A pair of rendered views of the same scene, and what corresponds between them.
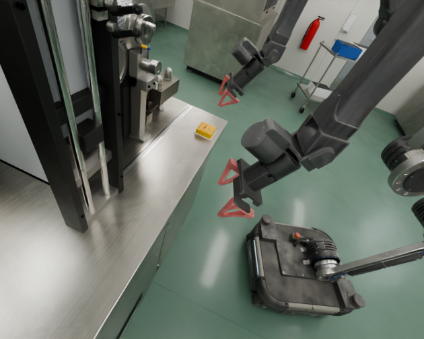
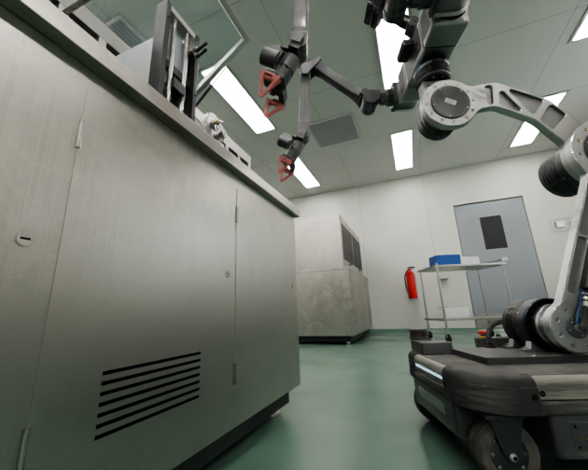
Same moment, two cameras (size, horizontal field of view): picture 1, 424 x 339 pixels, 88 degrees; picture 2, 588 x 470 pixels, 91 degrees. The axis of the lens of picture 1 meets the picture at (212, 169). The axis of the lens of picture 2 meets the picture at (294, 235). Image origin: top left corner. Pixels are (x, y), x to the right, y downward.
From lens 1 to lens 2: 117 cm
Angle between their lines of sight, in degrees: 61
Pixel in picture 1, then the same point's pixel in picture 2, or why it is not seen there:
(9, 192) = not seen: hidden behind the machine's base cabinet
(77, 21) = (182, 53)
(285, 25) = (302, 117)
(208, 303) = not seen: outside the picture
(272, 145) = (273, 48)
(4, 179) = not seen: hidden behind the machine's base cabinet
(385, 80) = (300, 11)
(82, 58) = (181, 65)
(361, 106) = (299, 20)
